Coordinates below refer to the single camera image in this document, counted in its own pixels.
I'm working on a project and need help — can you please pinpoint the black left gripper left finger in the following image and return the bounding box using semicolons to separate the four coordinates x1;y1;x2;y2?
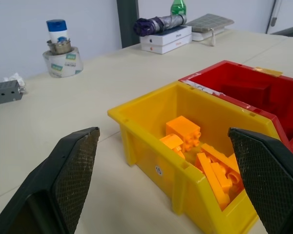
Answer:
0;126;101;234

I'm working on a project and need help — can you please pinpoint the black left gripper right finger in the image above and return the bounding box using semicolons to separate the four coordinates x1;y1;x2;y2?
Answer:
228;127;293;234

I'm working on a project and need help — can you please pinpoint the orange round-stud toy brick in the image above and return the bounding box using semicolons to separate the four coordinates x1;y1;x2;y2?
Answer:
219;168;244;195

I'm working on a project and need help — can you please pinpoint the orange slab toy brick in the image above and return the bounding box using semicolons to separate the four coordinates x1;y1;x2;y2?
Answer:
201;143;240;171

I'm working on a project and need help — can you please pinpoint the orange long flat brick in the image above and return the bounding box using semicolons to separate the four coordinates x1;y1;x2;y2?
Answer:
195;153;231;210

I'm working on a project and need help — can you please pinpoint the red toy block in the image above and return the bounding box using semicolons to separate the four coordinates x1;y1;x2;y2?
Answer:
221;81;275;108

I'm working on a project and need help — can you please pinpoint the grey metal block with holes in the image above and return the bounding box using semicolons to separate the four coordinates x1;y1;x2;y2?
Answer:
0;80;24;106

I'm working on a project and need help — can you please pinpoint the orange cube toy brick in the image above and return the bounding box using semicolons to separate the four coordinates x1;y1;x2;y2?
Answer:
166;116;201;152

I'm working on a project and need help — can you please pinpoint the orange curved toy brick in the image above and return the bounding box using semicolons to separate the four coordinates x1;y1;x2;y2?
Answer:
159;134;186;159

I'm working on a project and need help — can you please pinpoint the yellow tape strip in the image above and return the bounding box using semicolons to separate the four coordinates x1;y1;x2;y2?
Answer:
253;66;283;78

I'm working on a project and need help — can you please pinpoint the red plastic storage bin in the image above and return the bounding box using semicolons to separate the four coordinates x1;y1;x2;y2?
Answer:
178;60;293;163

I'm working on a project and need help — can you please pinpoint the crumpled white tissue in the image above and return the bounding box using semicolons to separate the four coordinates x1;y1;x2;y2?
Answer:
3;72;26;88

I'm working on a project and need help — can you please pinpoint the white printed tape roll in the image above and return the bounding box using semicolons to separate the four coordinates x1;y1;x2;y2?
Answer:
42;45;84;78

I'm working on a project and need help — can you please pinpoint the yellow plastic storage bin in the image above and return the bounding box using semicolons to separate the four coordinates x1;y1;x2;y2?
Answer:
107;81;281;234

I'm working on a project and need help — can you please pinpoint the small metal cup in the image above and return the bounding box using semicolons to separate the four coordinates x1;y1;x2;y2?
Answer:
46;38;72;54

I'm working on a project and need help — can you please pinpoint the white bottle with blue cap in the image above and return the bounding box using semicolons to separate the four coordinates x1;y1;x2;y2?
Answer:
46;19;68;43

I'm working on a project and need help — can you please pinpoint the white phone box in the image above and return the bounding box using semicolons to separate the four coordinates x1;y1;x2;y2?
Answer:
141;34;193;55
139;25;192;46

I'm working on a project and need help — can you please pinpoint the grey checked pouch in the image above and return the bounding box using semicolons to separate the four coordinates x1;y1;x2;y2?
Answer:
185;13;234;33

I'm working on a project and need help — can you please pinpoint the folded purple grey umbrella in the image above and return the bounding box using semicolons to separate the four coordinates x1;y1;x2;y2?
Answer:
133;14;188;37

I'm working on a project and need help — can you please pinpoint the green plastic bottle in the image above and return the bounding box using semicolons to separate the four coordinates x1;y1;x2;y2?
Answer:
170;0;187;17

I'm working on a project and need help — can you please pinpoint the beige pouch strap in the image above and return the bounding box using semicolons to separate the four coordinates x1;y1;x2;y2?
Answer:
209;27;216;47

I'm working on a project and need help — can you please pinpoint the dark grey wall pillar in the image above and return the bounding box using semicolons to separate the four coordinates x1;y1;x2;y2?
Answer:
116;0;140;49

